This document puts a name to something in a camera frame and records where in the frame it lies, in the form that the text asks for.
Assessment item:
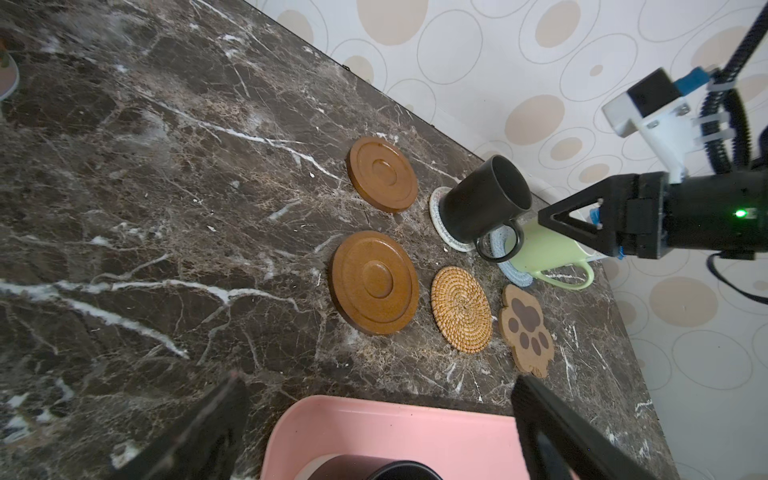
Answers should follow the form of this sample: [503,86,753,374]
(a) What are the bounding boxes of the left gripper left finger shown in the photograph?
[113,372,249,479]

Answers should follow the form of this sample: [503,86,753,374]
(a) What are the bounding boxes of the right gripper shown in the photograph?
[538,170,767,259]

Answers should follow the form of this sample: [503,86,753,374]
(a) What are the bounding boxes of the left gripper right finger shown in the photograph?
[511,375,654,480]

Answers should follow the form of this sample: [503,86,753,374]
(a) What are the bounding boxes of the green mug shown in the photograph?
[510,219,595,290]

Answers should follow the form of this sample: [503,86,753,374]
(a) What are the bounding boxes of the black mug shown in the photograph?
[438,155,532,263]
[306,454,442,480]

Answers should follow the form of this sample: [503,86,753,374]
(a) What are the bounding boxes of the paw-shaped wooden coaster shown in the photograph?
[498,284,555,378]

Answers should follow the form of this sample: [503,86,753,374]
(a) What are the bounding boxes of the blue-grey woven coaster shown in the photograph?
[489,226,534,288]

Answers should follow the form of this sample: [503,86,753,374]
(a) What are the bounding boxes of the rattan coaster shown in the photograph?
[430,266,492,354]

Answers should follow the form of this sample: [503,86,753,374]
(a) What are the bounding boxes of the white woven coaster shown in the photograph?
[429,186,475,253]

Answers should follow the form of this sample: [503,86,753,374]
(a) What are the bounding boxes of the dark wooden coaster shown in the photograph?
[346,137,418,213]

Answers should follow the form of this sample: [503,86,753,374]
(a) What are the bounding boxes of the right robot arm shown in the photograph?
[538,10,767,260]

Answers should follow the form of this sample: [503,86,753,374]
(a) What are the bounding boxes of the pink tray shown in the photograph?
[261,395,530,479]

